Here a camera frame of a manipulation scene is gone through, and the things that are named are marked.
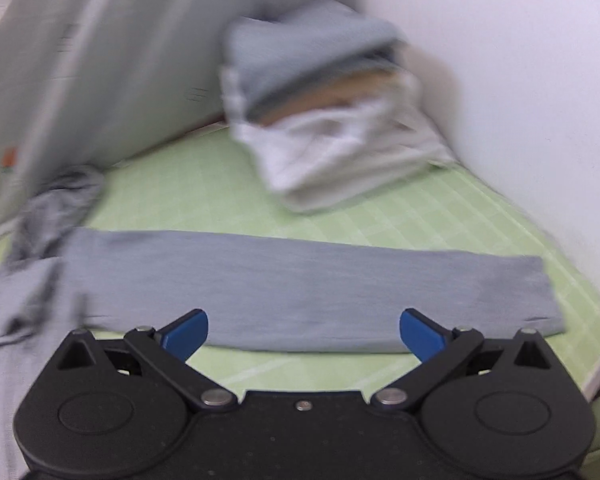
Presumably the grey fleece hoodie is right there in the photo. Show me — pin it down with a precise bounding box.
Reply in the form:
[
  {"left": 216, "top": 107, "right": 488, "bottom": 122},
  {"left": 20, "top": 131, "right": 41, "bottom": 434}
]
[{"left": 0, "top": 166, "right": 566, "bottom": 479}]

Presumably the green grid mat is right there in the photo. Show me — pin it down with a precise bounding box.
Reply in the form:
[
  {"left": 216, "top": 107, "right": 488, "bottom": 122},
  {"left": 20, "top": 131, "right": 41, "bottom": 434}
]
[{"left": 0, "top": 123, "right": 600, "bottom": 480}]

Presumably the folded light grey garment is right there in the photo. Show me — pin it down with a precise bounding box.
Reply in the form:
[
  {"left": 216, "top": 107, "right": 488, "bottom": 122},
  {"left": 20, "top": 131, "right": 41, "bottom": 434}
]
[{"left": 271, "top": 105, "right": 455, "bottom": 212}]

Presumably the folded white garment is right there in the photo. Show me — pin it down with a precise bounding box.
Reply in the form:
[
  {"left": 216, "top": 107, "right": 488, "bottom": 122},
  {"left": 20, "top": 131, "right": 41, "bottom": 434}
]
[{"left": 221, "top": 67, "right": 412, "bottom": 194}]

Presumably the folded tan garment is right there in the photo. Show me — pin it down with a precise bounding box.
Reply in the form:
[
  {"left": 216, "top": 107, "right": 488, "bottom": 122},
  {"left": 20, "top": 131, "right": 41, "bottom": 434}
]
[{"left": 256, "top": 70, "right": 400, "bottom": 127}]

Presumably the light grey carrot storage bag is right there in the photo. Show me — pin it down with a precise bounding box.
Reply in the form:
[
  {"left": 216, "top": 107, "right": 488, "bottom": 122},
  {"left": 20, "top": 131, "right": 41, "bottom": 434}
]
[{"left": 0, "top": 0, "right": 358, "bottom": 237}]

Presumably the folded blue-grey garment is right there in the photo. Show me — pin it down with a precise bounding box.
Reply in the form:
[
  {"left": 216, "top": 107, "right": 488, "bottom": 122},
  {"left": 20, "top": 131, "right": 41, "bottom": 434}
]
[{"left": 224, "top": 0, "right": 400, "bottom": 122}]

